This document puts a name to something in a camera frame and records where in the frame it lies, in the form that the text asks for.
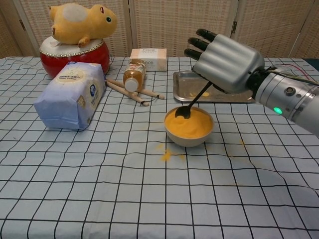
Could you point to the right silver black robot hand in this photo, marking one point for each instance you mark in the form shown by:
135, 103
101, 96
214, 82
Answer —
231, 64

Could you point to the black spoon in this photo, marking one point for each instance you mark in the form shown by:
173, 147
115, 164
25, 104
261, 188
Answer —
182, 112

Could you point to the stainless steel tray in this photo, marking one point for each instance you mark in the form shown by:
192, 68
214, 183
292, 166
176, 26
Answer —
187, 87

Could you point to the off-white bowl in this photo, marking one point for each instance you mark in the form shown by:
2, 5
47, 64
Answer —
187, 140

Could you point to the yellow powder heap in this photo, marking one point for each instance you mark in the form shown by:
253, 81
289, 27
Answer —
194, 127

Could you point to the peach white face tissue box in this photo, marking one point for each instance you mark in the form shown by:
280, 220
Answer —
155, 59

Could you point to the blue padded table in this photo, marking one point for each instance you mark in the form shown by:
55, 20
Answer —
313, 61

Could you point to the wooden drumstick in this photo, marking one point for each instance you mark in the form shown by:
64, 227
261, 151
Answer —
122, 90
149, 93

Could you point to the woven folding screen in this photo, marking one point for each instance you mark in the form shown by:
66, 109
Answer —
149, 25

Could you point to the amber drink bottle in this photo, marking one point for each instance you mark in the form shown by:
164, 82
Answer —
133, 74

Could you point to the spilled yellow powder patch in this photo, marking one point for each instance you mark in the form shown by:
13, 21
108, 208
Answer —
166, 155

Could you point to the yellow plush toy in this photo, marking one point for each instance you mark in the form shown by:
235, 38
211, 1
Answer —
74, 27

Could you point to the blue white tissue pack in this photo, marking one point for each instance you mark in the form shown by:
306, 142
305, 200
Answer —
67, 99

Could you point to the blue checked tablecloth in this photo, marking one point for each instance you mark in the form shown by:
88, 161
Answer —
124, 194

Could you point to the red drum with white skin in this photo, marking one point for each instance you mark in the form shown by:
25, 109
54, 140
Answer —
51, 62

